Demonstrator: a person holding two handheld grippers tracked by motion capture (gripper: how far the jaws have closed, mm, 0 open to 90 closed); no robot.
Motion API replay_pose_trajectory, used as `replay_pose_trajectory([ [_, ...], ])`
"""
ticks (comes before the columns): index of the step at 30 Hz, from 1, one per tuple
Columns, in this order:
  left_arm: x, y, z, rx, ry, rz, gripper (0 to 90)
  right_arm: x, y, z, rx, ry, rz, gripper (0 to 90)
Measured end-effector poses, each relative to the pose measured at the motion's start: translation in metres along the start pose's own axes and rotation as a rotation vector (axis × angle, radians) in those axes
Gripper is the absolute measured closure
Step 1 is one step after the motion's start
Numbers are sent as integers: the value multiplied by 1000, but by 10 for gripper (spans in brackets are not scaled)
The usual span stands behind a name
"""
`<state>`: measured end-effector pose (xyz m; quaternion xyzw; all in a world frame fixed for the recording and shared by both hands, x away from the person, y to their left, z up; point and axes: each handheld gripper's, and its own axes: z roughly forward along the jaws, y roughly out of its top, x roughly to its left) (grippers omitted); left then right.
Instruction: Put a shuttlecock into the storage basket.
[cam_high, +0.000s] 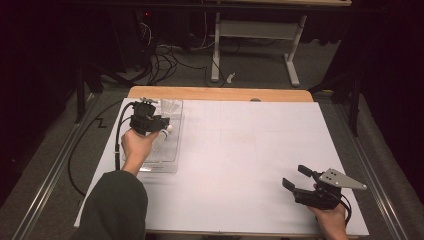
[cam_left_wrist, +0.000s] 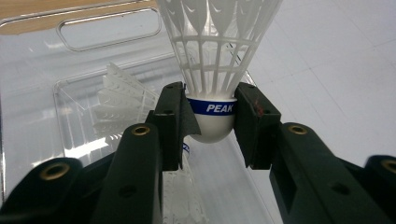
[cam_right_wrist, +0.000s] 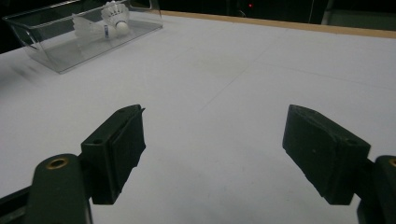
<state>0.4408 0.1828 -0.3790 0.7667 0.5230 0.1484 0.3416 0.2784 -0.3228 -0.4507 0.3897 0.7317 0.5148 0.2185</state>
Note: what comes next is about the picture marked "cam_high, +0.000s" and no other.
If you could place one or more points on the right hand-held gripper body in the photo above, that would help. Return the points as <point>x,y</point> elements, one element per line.
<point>318,198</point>

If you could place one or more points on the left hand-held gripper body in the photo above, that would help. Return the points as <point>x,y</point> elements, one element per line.
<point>143,120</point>

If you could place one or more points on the clear plastic container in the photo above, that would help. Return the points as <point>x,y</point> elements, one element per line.
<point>166,156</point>

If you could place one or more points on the person's right hand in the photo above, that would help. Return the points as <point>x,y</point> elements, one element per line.
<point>331,221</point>

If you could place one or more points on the person's left hand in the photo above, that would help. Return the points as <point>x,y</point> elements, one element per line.
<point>138,146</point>

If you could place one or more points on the white table cover sheet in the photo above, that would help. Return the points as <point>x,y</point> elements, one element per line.
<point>266,133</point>

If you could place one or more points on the black metal stand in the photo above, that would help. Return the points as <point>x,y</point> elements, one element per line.
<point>355,110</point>
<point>80,96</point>

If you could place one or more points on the small white floor object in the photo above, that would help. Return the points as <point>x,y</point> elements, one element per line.
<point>230,78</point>

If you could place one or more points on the white-legged desk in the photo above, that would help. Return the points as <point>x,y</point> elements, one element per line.
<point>256,30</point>

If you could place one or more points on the grey metal floor rail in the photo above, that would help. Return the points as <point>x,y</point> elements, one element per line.
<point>50,176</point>
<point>376,186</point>

